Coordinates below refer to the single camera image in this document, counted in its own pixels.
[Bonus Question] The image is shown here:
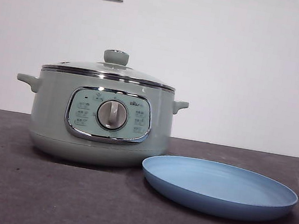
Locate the pale green electric steamer pot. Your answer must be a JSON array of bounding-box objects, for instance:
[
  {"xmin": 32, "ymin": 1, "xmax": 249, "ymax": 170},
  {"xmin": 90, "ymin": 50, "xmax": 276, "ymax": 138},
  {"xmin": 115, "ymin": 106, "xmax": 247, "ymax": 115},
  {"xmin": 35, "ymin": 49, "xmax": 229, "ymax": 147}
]
[{"xmin": 4, "ymin": 61, "xmax": 192, "ymax": 179}]

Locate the blue round plate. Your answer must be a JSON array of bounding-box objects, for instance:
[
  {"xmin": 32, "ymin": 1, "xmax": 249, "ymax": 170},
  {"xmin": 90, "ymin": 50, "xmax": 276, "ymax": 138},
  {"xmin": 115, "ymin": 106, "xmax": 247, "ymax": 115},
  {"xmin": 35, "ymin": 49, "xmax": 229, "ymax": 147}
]
[{"xmin": 135, "ymin": 149, "xmax": 299, "ymax": 224}]

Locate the glass lid with green knob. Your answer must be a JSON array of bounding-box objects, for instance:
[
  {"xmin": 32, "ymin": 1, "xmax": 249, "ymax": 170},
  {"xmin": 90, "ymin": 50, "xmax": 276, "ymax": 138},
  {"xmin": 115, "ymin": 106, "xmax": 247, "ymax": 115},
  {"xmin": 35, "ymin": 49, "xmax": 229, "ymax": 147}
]
[{"xmin": 41, "ymin": 39, "xmax": 180, "ymax": 92}]

